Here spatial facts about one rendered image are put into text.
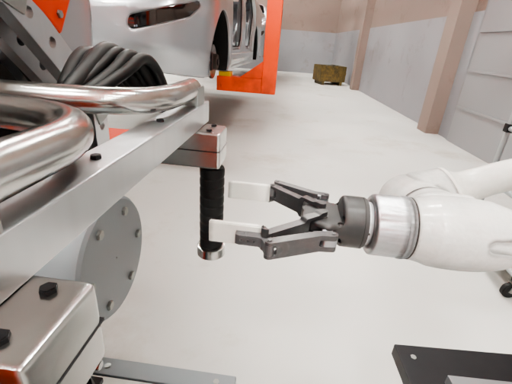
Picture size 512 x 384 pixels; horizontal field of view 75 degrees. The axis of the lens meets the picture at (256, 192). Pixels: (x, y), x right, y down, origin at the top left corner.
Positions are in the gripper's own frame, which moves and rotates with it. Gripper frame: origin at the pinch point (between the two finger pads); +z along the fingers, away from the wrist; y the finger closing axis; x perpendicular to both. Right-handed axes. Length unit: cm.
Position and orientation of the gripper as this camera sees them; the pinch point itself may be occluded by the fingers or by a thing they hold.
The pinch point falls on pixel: (227, 207)
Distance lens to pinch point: 49.8
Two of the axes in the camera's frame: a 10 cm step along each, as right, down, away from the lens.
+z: -9.9, -1.1, 0.7
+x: 0.7, -9.1, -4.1
